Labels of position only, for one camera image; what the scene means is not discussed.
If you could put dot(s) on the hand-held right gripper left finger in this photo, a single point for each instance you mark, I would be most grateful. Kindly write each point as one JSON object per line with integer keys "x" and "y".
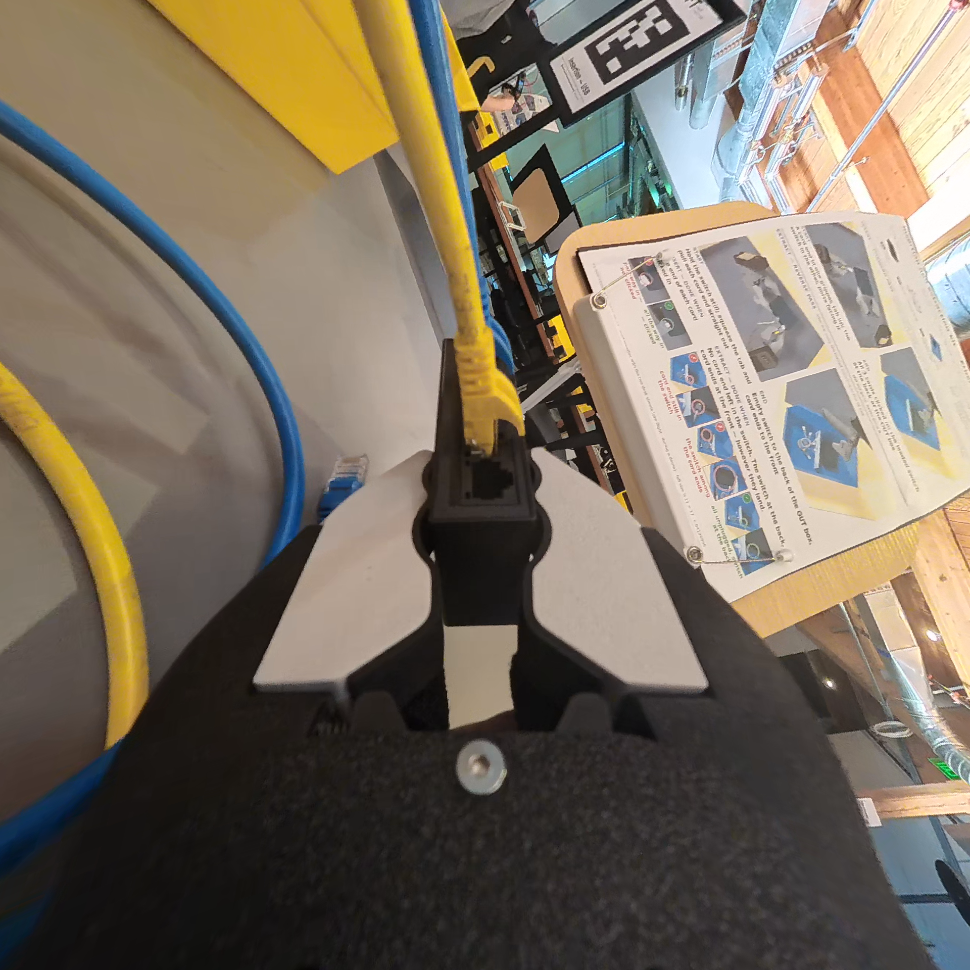
{"x": 356, "y": 599}

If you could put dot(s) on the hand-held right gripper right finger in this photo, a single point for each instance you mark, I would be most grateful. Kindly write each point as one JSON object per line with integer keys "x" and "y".
{"x": 614, "y": 599}

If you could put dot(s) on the black network switch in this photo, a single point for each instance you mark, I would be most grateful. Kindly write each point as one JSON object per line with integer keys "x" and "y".
{"x": 481, "y": 561}

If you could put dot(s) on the yellow plastic bin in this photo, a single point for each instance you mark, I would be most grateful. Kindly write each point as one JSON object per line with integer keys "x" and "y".
{"x": 288, "y": 60}

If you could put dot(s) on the black-framed wooden chair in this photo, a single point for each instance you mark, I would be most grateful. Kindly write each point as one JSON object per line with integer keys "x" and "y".
{"x": 539, "y": 201}

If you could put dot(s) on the black-framed tag sign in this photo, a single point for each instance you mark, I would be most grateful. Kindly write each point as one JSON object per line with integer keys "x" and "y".
{"x": 644, "y": 30}

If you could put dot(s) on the silver ventilation duct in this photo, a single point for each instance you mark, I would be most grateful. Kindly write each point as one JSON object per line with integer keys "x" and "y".
{"x": 932, "y": 720}
{"x": 780, "y": 38}
{"x": 955, "y": 288}

